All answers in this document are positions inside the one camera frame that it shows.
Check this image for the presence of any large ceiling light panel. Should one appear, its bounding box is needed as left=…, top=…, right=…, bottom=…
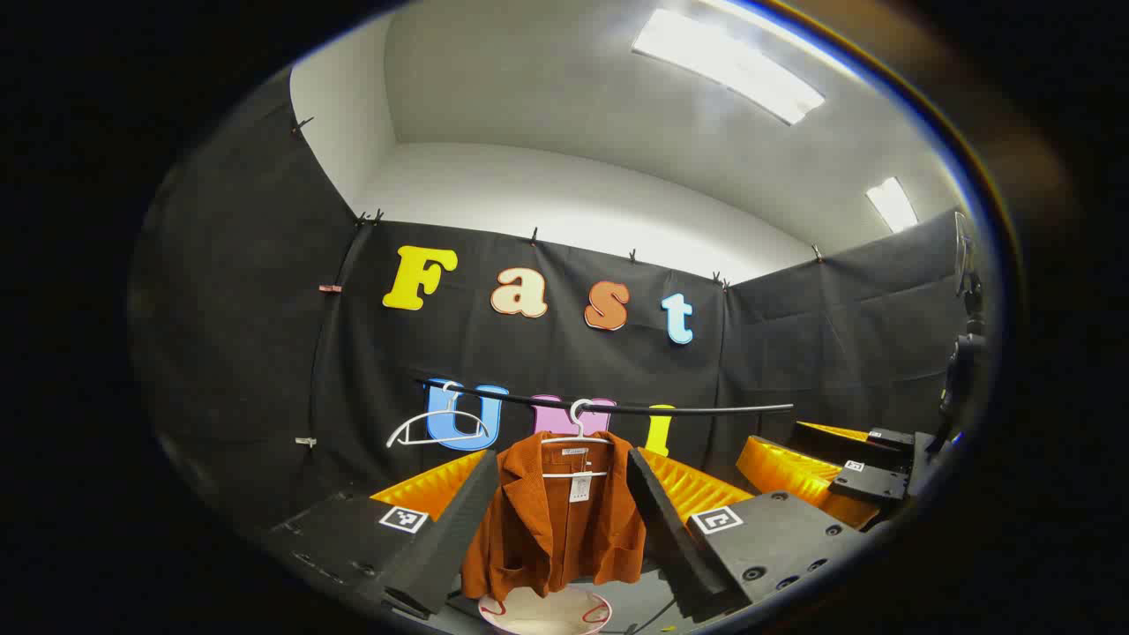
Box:
left=631, top=7, right=827, bottom=126

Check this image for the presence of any rust orange corduroy jacket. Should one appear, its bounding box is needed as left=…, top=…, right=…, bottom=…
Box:
left=460, top=430, right=647, bottom=602

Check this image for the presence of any small ceiling light panel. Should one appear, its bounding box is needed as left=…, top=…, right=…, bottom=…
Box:
left=865, top=176, right=920, bottom=235

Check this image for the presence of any black backdrop cloth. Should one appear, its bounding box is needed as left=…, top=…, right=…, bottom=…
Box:
left=128, top=71, right=971, bottom=565

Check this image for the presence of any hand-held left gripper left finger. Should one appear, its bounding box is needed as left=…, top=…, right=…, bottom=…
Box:
left=263, top=450, right=501, bottom=620

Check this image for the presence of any black clothes rail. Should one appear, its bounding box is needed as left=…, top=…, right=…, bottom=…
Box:
left=415, top=377, right=795, bottom=418

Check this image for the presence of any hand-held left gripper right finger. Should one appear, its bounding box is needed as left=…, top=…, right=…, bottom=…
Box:
left=626, top=445, right=872, bottom=623

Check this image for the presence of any white clothes hanger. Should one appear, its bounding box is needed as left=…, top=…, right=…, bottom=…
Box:
left=385, top=381, right=491, bottom=451
left=540, top=400, right=611, bottom=482

